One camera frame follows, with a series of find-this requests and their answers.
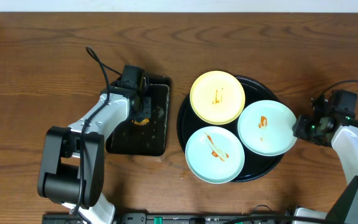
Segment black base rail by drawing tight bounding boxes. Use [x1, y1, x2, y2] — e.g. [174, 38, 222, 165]
[41, 212, 358, 224]

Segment light blue plate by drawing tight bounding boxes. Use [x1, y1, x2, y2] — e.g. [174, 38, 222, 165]
[185, 126, 246, 184]
[237, 100, 296, 157]

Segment orange green scrub sponge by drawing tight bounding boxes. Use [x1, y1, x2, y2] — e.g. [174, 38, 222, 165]
[132, 118, 150, 126]

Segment light blue plate front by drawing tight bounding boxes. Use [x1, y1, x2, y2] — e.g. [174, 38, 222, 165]
[185, 126, 246, 184]

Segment black rectangular water tray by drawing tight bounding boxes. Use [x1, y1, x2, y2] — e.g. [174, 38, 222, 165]
[106, 76, 171, 156]

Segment yellow dirty plate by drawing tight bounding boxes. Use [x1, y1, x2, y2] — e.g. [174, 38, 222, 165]
[190, 71, 246, 125]

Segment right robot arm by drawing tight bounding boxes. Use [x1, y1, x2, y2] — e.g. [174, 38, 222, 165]
[293, 115, 358, 223]

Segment black round serving tray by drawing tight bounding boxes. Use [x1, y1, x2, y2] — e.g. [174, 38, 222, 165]
[177, 76, 283, 182]

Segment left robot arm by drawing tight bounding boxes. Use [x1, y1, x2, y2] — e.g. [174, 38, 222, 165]
[37, 93, 151, 223]

